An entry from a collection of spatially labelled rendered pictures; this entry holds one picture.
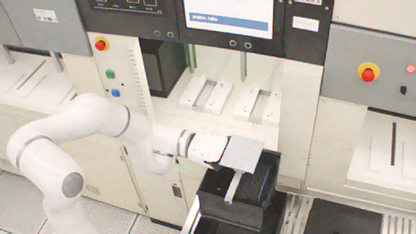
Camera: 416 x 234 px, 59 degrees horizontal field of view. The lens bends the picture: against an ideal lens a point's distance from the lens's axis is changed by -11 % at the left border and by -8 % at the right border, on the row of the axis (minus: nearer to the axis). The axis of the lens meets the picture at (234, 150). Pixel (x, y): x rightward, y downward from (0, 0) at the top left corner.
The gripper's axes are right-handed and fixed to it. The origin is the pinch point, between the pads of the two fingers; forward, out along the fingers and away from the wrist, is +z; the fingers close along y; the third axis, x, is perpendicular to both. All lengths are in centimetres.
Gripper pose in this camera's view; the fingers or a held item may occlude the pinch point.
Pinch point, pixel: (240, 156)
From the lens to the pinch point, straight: 117.5
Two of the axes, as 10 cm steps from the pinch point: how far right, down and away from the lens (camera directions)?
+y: -3.1, 7.2, -6.1
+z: 9.5, 2.2, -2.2
